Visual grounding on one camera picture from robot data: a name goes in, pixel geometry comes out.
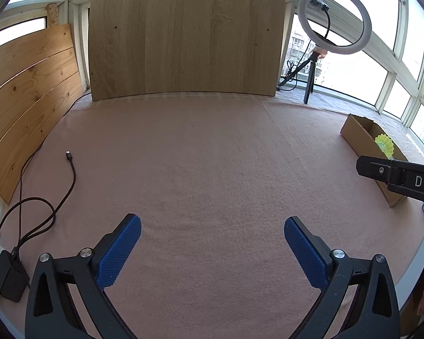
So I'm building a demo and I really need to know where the yellow shuttlecock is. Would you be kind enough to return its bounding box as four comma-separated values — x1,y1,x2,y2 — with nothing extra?
374,134,394,159

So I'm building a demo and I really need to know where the cardboard box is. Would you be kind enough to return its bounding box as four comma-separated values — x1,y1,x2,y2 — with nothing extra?
340,114,408,207

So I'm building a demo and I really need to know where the black power adapter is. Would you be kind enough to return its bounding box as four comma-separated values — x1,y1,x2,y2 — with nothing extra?
0,250,30,303

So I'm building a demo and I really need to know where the black tripod stand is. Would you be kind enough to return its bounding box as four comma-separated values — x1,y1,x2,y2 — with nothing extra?
276,48,327,104

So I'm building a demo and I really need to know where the webcam on gooseneck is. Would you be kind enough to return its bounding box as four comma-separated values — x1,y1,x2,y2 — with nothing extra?
309,0,331,42

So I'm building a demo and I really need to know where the pine slat headboard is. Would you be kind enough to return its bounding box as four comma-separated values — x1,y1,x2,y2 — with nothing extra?
0,3,83,203

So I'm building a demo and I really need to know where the large oak wood board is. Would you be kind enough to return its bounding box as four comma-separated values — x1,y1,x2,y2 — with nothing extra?
88,0,285,100

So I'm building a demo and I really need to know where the black usb cable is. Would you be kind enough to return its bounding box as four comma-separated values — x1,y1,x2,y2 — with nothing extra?
0,91,92,266

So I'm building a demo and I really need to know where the white ring light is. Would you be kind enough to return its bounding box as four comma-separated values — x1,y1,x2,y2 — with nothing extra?
297,0,372,55

